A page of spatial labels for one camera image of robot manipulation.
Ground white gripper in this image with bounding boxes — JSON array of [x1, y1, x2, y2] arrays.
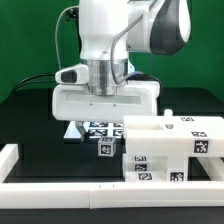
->
[[52, 64, 160, 142]]

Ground white tagged cube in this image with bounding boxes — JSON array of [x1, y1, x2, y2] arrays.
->
[[98, 136, 116, 157]]

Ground white chair back frame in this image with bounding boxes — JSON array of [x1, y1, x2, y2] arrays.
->
[[123, 116, 224, 157]]

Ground white seat block with pegs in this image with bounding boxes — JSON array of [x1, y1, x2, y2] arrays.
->
[[164, 109, 188, 182]]

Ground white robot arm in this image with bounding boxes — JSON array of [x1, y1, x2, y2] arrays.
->
[[52, 0, 191, 135]]

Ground white chair seat plate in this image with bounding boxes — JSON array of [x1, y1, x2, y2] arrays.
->
[[63, 121, 123, 143]]

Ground black cables on table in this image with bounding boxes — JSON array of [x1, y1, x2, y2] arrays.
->
[[11, 71, 58, 96]]

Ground white front barrier rail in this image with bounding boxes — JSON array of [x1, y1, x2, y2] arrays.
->
[[0, 181, 224, 209]]

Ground white barrier rail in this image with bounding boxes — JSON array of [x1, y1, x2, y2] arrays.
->
[[0, 181, 224, 209], [0, 144, 19, 184], [199, 157, 224, 181]]

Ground white left barrier rail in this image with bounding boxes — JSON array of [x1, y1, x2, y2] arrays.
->
[[0, 144, 19, 184]]

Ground grey camera cable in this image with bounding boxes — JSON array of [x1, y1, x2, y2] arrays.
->
[[54, 4, 81, 73]]

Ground white right barrier rail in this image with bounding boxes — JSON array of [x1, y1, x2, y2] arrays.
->
[[199, 157, 224, 181]]

